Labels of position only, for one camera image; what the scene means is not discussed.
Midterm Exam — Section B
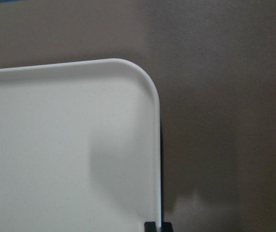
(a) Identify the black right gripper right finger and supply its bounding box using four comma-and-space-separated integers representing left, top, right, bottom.
161, 222, 173, 232

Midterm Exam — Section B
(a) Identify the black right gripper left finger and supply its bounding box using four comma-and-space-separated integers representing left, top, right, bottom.
144, 221, 156, 232

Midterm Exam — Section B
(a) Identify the cream rabbit serving tray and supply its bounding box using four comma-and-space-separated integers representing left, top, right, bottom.
0, 58, 162, 232

